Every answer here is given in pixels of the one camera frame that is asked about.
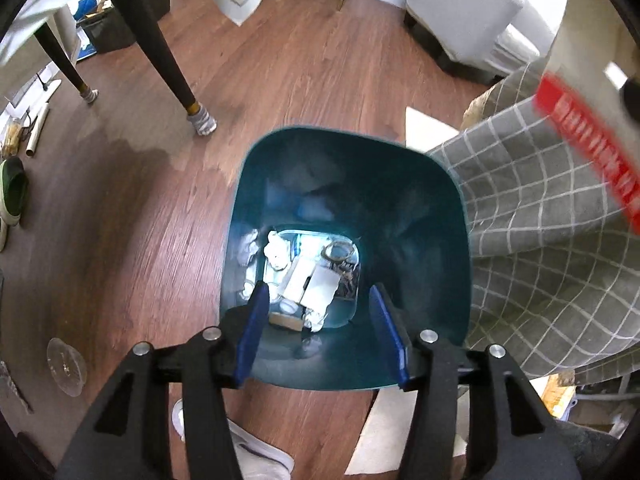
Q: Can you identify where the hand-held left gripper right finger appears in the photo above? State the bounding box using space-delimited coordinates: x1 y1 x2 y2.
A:
369 283 583 480

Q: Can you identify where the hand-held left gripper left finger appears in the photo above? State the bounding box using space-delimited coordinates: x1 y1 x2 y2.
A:
54 281 271 480

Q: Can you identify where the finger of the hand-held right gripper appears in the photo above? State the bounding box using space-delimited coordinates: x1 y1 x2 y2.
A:
602 60 640 123

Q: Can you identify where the red and white cardboard box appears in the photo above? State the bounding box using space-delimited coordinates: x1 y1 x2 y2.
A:
532 0 640 235

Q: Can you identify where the black tissue packet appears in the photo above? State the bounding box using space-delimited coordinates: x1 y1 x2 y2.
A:
332 261 362 301

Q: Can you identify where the small white box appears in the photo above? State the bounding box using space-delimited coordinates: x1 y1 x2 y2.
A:
280 257 341 311

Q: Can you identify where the cardboard tape ring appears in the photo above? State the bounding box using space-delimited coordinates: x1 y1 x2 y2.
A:
320 240 356 263

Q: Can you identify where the teal plastic trash bin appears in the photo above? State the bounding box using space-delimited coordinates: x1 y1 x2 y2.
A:
218 124 473 392

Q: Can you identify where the white slipper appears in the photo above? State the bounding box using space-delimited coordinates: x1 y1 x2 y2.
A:
172 399 296 480

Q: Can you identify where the grey checked tablecloth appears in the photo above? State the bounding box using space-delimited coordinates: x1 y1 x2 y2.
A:
427 67 640 386

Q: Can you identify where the clear plastic lid on floor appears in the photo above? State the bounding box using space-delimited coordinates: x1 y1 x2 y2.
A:
46 337 88 398

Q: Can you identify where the grey armchair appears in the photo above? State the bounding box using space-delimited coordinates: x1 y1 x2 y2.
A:
404 0 561 83

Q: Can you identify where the person's right leg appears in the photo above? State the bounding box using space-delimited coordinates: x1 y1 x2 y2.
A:
555 417 621 480

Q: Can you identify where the green slipper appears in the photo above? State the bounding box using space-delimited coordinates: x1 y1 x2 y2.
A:
0 156 28 226

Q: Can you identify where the white paper tube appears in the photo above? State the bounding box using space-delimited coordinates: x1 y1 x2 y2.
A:
25 102 51 158

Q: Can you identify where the dark wooden table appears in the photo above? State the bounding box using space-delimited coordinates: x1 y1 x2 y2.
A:
32 0 201 116

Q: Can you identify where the black storage crate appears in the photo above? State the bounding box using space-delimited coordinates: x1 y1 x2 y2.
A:
80 0 173 56

